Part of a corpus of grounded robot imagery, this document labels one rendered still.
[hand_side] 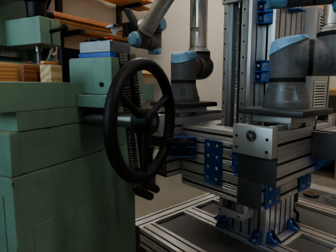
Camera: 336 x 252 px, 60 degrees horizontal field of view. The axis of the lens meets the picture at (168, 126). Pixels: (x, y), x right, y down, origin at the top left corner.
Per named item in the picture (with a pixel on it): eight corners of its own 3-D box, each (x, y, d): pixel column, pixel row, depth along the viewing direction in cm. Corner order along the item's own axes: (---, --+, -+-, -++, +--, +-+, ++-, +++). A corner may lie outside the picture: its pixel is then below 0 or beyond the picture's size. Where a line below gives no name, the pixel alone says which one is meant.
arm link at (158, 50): (140, 53, 154) (140, 32, 152) (153, 55, 163) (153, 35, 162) (152, 52, 150) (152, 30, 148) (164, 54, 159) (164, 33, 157)
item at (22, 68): (24, 82, 74) (23, 64, 73) (18, 82, 74) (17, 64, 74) (87, 83, 94) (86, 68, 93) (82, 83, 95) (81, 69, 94)
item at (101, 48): (110, 56, 69) (109, 32, 68) (75, 58, 74) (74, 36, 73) (139, 60, 81) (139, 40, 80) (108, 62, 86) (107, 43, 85)
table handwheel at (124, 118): (96, 159, 49) (143, 27, 60) (18, 148, 58) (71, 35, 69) (163, 199, 73) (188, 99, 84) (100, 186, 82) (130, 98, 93)
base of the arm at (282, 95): (275, 105, 109) (277, 78, 107) (317, 107, 98) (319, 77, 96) (252, 107, 99) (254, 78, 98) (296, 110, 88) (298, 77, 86)
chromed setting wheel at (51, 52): (53, 64, 94) (51, 24, 92) (27, 66, 99) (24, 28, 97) (60, 65, 96) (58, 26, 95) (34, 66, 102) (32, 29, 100)
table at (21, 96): (26, 117, 49) (24, 80, 48) (-70, 110, 62) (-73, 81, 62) (178, 100, 102) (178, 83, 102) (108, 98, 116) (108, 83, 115)
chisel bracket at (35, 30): (41, 49, 75) (39, 15, 74) (5, 52, 81) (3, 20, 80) (63, 52, 82) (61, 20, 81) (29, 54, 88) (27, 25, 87)
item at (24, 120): (17, 132, 58) (16, 112, 57) (-43, 125, 67) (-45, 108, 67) (130, 114, 93) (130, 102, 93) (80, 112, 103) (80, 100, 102)
